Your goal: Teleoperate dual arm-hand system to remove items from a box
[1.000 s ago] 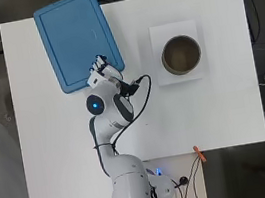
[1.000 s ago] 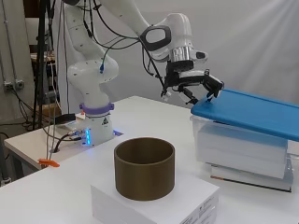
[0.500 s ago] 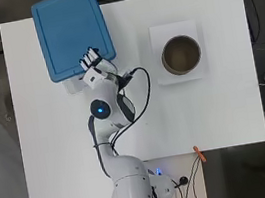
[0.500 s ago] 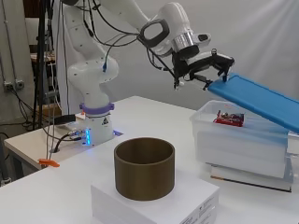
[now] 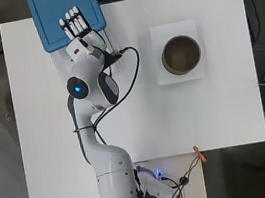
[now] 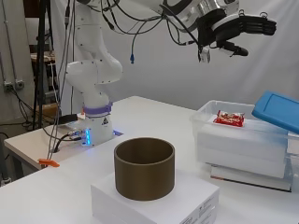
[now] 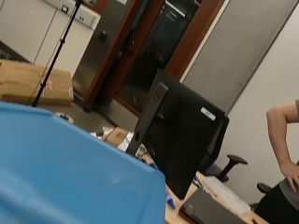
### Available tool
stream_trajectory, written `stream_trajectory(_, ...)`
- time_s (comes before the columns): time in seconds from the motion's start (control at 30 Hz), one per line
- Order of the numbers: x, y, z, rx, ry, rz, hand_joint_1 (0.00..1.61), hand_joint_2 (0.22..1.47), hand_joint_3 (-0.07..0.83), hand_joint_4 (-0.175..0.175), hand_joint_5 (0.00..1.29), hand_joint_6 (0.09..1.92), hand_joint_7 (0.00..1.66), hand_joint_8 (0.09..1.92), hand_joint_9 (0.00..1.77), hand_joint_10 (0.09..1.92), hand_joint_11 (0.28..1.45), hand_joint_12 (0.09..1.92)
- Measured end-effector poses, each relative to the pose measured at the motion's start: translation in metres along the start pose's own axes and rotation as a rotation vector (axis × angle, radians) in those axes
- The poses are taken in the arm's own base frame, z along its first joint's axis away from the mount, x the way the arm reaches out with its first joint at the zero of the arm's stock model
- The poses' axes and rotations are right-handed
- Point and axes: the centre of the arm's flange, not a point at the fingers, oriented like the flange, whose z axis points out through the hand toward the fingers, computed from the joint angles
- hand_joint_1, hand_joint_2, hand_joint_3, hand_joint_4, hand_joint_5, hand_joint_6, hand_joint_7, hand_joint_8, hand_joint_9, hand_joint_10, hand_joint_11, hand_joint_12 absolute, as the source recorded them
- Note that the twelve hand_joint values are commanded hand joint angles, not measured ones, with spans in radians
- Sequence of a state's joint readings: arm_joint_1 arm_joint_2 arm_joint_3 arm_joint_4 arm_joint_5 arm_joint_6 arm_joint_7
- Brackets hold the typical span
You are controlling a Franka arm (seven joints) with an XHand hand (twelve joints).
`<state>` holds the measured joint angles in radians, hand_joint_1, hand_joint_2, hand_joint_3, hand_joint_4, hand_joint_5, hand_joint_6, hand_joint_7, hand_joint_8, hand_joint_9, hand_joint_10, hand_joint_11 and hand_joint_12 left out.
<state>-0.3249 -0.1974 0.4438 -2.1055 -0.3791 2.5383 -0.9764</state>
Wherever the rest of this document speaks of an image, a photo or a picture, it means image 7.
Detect blue plastic lid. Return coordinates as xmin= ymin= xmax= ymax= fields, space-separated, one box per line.
xmin=0 ymin=101 xmax=167 ymax=224

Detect black computer monitor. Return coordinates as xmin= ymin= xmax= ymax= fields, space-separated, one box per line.
xmin=125 ymin=68 xmax=230 ymax=200

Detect dark door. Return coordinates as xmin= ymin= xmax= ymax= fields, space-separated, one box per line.
xmin=71 ymin=0 xmax=200 ymax=118

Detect black office chair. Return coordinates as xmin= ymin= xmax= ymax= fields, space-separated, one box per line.
xmin=199 ymin=115 xmax=249 ymax=184

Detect wooden desk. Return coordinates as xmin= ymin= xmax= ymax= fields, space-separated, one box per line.
xmin=164 ymin=170 xmax=269 ymax=224

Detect black tripod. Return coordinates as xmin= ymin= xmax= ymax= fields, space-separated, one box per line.
xmin=31 ymin=0 xmax=84 ymax=108

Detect black laptop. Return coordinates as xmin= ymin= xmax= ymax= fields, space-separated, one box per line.
xmin=178 ymin=189 xmax=248 ymax=224

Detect cardboard boxes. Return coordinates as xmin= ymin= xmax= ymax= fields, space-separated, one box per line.
xmin=0 ymin=59 xmax=75 ymax=106

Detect white cabinet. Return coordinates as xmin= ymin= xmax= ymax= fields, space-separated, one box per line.
xmin=0 ymin=0 xmax=102 ymax=77

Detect person's hand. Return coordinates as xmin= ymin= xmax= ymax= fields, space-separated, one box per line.
xmin=279 ymin=161 xmax=299 ymax=194

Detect person's torso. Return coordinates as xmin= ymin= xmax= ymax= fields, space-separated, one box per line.
xmin=253 ymin=99 xmax=299 ymax=224

